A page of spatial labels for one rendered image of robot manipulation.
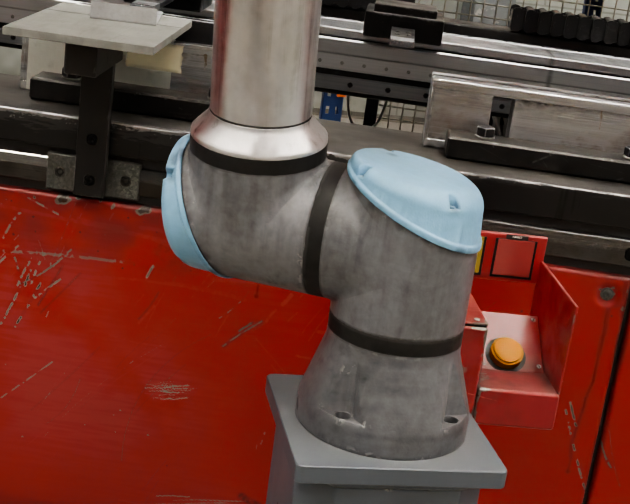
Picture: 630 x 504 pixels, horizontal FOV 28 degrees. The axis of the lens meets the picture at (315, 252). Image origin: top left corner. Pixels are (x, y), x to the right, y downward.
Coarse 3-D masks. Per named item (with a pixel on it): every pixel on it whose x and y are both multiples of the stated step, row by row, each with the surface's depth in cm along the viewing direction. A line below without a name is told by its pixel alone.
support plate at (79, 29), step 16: (32, 16) 156; (48, 16) 158; (64, 16) 160; (80, 16) 161; (16, 32) 147; (32, 32) 147; (48, 32) 146; (64, 32) 148; (80, 32) 149; (96, 32) 151; (112, 32) 152; (128, 32) 154; (144, 32) 155; (160, 32) 157; (176, 32) 160; (112, 48) 146; (128, 48) 146; (144, 48) 146; (160, 48) 150
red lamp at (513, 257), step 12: (504, 240) 149; (516, 240) 149; (504, 252) 149; (516, 252) 149; (528, 252) 150; (504, 264) 150; (516, 264) 150; (528, 264) 150; (516, 276) 150; (528, 276) 151
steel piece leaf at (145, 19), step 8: (96, 8) 161; (104, 8) 161; (112, 8) 161; (120, 8) 161; (128, 8) 161; (136, 8) 161; (144, 8) 161; (152, 8) 161; (96, 16) 161; (104, 16) 161; (112, 16) 161; (120, 16) 161; (128, 16) 161; (136, 16) 161; (144, 16) 161; (152, 16) 161; (160, 16) 169; (144, 24) 161; (152, 24) 162
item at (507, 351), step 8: (496, 344) 144; (504, 344) 145; (512, 344) 145; (496, 352) 144; (504, 352) 144; (512, 352) 144; (520, 352) 144; (496, 360) 144; (504, 360) 143; (512, 360) 143; (520, 360) 144; (504, 368) 144
